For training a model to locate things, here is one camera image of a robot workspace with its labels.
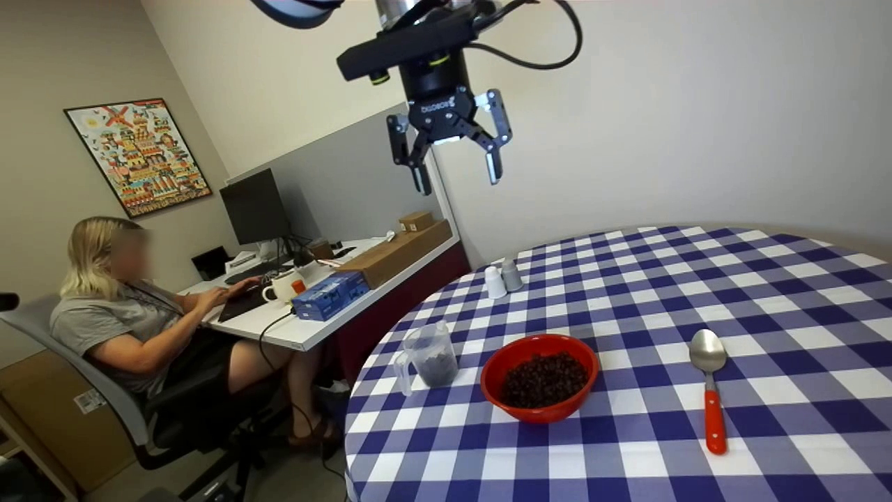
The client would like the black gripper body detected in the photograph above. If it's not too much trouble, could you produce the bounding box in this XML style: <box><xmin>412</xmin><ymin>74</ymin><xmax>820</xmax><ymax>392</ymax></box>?
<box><xmin>399</xmin><ymin>48</ymin><xmax>487</xmax><ymax>144</ymax></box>

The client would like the red bowl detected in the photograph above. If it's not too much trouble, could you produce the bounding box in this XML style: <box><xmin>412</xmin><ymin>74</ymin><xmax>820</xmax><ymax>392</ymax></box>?
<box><xmin>479</xmin><ymin>331</ymin><xmax>601</xmax><ymax>429</ymax></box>

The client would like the red-handled metal spoon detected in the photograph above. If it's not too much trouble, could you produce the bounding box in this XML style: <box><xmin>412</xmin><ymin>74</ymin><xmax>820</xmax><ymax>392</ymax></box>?
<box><xmin>685</xmin><ymin>327</ymin><xmax>734</xmax><ymax>458</ymax></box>

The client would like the dark beans pile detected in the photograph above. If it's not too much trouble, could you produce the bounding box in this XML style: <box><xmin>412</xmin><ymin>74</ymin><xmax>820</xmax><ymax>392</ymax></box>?
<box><xmin>500</xmin><ymin>352</ymin><xmax>590</xmax><ymax>410</ymax></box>

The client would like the small white shaker bottle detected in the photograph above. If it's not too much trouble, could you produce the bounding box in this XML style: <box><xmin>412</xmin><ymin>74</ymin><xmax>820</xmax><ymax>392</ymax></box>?
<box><xmin>482</xmin><ymin>264</ymin><xmax>511</xmax><ymax>300</ymax></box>

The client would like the black computer monitor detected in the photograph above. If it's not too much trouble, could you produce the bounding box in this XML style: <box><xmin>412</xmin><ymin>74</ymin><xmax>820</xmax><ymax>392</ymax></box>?
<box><xmin>217</xmin><ymin>166</ymin><xmax>302</xmax><ymax>251</ymax></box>

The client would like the blue electronics box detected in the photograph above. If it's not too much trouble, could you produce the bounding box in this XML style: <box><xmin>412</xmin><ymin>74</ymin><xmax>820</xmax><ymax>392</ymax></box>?
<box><xmin>291</xmin><ymin>271</ymin><xmax>374</xmax><ymax>323</ymax></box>

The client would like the white mug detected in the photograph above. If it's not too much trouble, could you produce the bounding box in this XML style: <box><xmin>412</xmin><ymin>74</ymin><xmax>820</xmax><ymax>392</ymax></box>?
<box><xmin>260</xmin><ymin>274</ymin><xmax>309</xmax><ymax>307</ymax></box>

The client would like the white office desk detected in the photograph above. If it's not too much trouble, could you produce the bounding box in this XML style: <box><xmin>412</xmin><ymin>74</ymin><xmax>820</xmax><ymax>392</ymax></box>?
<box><xmin>179</xmin><ymin>231</ymin><xmax>462</xmax><ymax>355</ymax></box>

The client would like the small black desk device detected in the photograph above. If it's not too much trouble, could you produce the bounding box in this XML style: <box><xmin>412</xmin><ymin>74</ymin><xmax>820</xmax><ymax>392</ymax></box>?
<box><xmin>190</xmin><ymin>246</ymin><xmax>238</xmax><ymax>281</ymax></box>

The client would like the black keyboard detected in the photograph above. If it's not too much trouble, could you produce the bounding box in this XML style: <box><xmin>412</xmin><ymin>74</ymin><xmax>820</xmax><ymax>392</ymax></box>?
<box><xmin>214</xmin><ymin>281</ymin><xmax>278</xmax><ymax>323</ymax></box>

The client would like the blue white checkered tablecloth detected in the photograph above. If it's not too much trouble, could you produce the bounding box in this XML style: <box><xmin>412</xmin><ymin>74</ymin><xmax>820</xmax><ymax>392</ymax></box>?
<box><xmin>342</xmin><ymin>224</ymin><xmax>892</xmax><ymax>502</ymax></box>

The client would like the colourful framed poster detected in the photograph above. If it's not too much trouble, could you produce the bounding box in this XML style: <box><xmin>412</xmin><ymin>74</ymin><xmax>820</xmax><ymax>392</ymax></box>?
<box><xmin>61</xmin><ymin>94</ymin><xmax>214</xmax><ymax>224</ymax></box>

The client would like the seated blonde woman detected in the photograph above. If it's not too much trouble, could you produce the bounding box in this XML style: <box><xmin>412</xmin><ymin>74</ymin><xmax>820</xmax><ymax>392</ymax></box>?
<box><xmin>47</xmin><ymin>215</ymin><xmax>337</xmax><ymax>451</ymax></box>

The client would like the grey black office chair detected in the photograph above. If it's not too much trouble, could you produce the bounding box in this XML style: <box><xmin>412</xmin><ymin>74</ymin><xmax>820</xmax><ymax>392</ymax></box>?
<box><xmin>0</xmin><ymin>291</ymin><xmax>282</xmax><ymax>502</ymax></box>

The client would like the large brown cardboard carton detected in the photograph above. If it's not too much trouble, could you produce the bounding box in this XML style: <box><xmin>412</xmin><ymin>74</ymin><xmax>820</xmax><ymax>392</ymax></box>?
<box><xmin>0</xmin><ymin>349</ymin><xmax>143</xmax><ymax>497</ymax></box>

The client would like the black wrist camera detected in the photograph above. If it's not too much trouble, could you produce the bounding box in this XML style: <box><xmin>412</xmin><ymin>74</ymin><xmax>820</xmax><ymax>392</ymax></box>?
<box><xmin>335</xmin><ymin>7</ymin><xmax>479</xmax><ymax>90</ymax></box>

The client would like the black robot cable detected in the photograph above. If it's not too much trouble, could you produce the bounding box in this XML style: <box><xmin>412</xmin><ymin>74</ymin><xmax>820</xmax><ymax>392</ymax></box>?
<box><xmin>468</xmin><ymin>0</ymin><xmax>585</xmax><ymax>72</ymax></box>

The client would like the clear plastic handled jar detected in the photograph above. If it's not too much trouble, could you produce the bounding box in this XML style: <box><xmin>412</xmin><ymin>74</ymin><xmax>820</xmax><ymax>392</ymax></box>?
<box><xmin>394</xmin><ymin>317</ymin><xmax>462</xmax><ymax>392</ymax></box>

